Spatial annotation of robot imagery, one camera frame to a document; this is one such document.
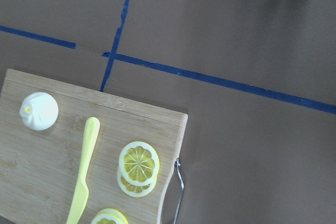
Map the white steamed bun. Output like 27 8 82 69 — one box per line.
19 92 59 131

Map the upper lemon slice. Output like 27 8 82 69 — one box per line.
119 141 160 186

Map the lemon slice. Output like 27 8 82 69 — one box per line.
119 141 160 186
117 169 157 198
91 208 129 224

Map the yellow plastic knife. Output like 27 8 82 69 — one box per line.
66 117 100 224

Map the lower lemon slice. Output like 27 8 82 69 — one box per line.
117 169 157 198

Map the bamboo cutting board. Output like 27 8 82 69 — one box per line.
1 69 188 223

